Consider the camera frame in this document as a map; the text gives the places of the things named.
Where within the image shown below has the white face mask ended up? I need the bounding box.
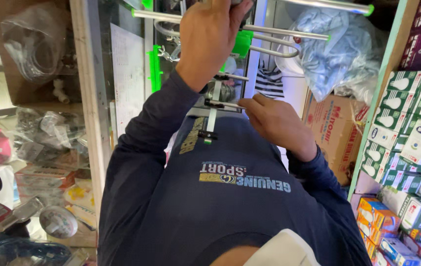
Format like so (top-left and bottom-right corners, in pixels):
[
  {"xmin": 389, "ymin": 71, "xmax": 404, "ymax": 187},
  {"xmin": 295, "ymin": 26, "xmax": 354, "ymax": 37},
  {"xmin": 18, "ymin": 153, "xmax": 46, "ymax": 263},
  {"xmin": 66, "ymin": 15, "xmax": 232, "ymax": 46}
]
[{"xmin": 243, "ymin": 229, "xmax": 322, "ymax": 266}]

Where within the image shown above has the stack of green bulb boxes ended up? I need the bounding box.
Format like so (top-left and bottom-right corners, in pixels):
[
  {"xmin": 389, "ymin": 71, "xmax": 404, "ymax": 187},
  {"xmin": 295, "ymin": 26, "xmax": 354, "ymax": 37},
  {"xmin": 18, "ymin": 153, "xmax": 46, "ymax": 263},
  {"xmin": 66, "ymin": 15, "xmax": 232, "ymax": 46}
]
[{"xmin": 360, "ymin": 70, "xmax": 421, "ymax": 215}]

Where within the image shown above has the person's left hand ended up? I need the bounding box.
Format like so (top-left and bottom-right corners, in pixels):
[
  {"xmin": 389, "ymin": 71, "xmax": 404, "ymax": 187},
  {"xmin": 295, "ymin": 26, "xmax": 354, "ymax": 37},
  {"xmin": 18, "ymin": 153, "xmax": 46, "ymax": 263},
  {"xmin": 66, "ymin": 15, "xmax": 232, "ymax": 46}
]
[{"xmin": 175, "ymin": 0, "xmax": 254, "ymax": 91}]

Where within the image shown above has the white paper sheet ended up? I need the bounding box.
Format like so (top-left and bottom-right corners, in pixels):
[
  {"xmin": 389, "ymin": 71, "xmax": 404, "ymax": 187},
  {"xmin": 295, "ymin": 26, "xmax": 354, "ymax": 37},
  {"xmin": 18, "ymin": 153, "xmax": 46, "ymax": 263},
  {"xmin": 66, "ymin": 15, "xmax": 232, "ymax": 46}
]
[{"xmin": 110, "ymin": 23, "xmax": 147, "ymax": 138}]

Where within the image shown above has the round white printed disc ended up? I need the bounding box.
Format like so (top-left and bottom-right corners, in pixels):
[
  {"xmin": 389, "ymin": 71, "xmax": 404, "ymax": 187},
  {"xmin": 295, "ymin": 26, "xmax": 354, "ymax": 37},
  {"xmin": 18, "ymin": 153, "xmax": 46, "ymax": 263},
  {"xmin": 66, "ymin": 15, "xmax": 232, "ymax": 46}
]
[{"xmin": 39, "ymin": 205, "xmax": 79, "ymax": 239}]

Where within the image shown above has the brown cardboard carton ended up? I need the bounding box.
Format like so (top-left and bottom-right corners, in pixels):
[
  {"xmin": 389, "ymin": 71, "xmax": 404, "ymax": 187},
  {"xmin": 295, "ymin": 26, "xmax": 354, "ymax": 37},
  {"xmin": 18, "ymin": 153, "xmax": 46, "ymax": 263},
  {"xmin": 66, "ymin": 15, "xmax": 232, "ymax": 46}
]
[{"xmin": 302, "ymin": 94, "xmax": 370, "ymax": 186}]

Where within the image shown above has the person's right hand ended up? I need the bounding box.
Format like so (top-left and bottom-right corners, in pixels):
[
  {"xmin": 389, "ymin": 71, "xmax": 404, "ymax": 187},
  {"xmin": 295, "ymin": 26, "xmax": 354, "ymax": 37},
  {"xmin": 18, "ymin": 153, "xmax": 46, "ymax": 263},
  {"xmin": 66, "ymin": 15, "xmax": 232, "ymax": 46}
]
[{"xmin": 238, "ymin": 93, "xmax": 318, "ymax": 162}]

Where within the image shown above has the stack of orange blue boxes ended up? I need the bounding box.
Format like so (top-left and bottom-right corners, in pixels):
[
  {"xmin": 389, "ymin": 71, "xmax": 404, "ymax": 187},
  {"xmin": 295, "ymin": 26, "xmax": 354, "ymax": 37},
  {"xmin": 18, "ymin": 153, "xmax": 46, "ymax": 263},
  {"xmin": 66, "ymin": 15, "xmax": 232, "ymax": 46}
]
[{"xmin": 356, "ymin": 196, "xmax": 421, "ymax": 266}]

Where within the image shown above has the aluminium antenna with green clips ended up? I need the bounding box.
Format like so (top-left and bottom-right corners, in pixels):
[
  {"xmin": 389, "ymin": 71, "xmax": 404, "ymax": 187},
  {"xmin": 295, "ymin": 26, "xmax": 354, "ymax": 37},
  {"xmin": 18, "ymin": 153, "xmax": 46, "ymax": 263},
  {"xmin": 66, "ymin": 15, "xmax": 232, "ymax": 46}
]
[{"xmin": 131, "ymin": 0, "xmax": 375, "ymax": 145}]

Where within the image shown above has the striped black white cloth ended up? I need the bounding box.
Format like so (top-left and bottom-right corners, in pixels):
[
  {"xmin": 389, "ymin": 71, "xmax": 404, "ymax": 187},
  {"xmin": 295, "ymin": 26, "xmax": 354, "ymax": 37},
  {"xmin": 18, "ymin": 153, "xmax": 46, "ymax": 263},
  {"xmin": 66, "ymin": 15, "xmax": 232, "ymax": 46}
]
[{"xmin": 255, "ymin": 59, "xmax": 285, "ymax": 99}]

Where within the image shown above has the blue clear plastic bag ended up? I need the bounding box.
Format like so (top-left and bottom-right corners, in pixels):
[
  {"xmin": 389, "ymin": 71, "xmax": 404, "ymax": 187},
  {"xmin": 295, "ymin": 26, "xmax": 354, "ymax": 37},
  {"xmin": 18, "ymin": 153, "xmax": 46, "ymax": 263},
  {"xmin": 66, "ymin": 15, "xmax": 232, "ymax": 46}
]
[{"xmin": 291, "ymin": 7, "xmax": 385, "ymax": 103}]

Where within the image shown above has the person's navy printed shirt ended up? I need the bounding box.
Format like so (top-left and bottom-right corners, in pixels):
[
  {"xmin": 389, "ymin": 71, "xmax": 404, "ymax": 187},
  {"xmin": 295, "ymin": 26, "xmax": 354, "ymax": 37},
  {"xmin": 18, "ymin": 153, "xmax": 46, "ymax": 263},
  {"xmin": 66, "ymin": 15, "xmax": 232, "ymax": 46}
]
[{"xmin": 98, "ymin": 111, "xmax": 373, "ymax": 266}]

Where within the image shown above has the glass display case with goods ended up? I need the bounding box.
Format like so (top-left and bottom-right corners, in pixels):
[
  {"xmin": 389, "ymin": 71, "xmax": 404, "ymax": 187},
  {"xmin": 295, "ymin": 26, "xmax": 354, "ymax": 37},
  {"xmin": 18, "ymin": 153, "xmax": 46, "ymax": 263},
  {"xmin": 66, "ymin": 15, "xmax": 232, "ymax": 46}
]
[{"xmin": 0, "ymin": 0, "xmax": 114, "ymax": 266}]

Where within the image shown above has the green wooden shelf frame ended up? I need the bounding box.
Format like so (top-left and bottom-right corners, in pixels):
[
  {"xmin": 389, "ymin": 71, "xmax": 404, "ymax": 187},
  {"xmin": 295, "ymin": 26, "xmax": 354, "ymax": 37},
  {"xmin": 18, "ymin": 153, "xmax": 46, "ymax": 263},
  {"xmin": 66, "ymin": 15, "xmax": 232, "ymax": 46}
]
[{"xmin": 347, "ymin": 0, "xmax": 411, "ymax": 202}]

